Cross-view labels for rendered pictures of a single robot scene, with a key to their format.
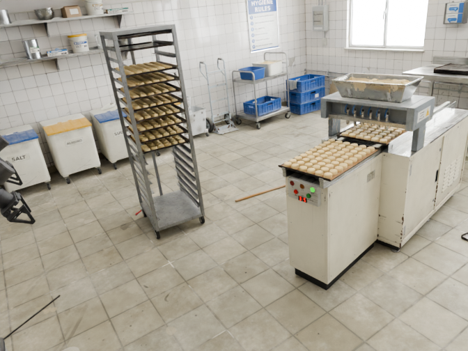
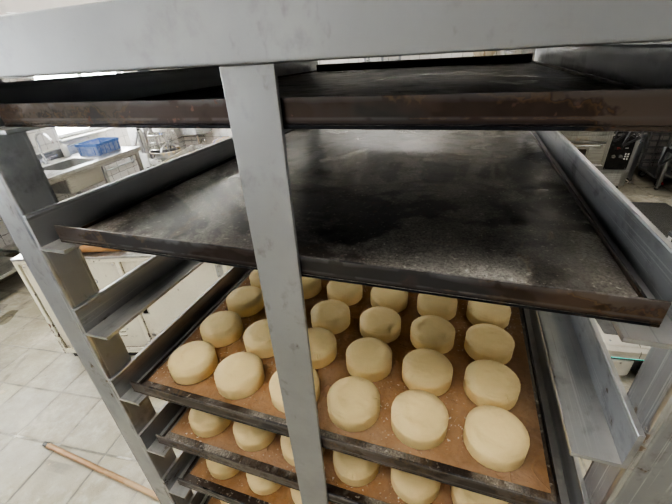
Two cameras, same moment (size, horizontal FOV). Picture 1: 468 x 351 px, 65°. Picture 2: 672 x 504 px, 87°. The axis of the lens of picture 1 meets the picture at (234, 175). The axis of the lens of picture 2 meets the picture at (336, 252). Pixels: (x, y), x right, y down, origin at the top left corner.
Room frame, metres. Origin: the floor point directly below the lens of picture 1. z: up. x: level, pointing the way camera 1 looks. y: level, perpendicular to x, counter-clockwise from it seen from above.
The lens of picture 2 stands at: (3.66, 0.95, 1.79)
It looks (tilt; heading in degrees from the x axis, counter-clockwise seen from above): 29 degrees down; 224
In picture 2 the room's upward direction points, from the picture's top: 3 degrees counter-clockwise
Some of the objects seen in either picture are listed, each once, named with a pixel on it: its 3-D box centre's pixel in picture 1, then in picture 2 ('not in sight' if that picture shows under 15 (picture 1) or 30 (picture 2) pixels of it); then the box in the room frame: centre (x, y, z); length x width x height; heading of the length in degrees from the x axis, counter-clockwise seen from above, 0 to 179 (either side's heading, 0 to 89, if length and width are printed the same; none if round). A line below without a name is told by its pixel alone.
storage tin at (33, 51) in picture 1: (32, 49); not in sight; (4.96, 2.32, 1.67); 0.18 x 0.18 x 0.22
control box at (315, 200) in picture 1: (303, 191); not in sight; (2.10, -0.44, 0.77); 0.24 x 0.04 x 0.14; 41
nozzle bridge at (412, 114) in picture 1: (373, 119); not in sight; (2.67, -1.10, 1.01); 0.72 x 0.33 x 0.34; 41
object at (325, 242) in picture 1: (335, 211); not in sight; (2.34, -0.71, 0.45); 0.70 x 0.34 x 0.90; 131
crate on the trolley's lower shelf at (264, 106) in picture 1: (262, 105); not in sight; (6.33, -0.63, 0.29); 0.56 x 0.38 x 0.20; 129
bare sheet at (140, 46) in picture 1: (138, 46); (380, 149); (3.27, 0.67, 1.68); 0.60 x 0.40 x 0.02; 24
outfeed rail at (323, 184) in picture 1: (398, 135); not in sight; (2.63, -1.28, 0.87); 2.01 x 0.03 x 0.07; 131
